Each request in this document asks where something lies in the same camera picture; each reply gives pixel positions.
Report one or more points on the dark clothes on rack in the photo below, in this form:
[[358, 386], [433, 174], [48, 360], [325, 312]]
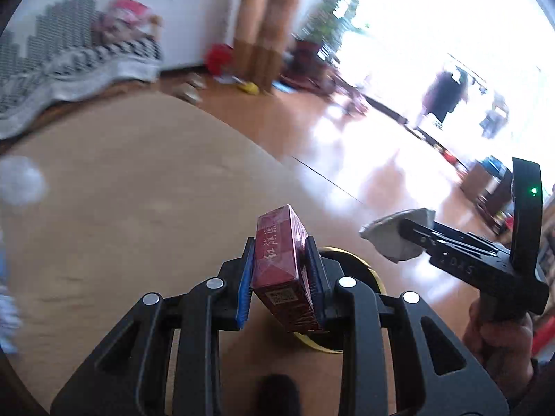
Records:
[[445, 93]]

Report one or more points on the crumpled clear plastic bag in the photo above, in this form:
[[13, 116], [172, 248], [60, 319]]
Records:
[[22, 182]]

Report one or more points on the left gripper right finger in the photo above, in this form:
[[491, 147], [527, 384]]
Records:
[[434, 374]]

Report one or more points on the red cigarette box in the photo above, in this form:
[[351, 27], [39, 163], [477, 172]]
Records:
[[280, 276]]

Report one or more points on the round wooden table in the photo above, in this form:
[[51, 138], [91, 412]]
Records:
[[144, 193]]

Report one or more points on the brown curtain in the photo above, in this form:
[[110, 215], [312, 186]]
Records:
[[262, 32]]

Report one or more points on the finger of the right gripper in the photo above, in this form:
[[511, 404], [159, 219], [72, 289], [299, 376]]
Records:
[[443, 235]]

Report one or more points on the black gold-rimmed trash bin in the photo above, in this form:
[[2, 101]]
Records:
[[332, 303]]

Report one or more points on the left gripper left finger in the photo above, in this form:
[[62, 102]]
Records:
[[127, 373]]

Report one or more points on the beige slippers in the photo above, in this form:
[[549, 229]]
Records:
[[188, 91]]

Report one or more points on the green potted plant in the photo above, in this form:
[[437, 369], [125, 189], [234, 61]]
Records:
[[327, 22]]

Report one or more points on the cardboard box on floor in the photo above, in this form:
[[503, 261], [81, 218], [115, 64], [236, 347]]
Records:
[[488, 186]]

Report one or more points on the striped black white sofa blanket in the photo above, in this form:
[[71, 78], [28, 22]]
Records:
[[63, 63]]

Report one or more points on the red container by wall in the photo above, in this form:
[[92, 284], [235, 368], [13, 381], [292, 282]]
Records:
[[219, 59]]

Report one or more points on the right hand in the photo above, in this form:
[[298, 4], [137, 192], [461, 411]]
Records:
[[503, 349]]

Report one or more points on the yellow toy on floor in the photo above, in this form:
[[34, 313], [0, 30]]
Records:
[[249, 87]]

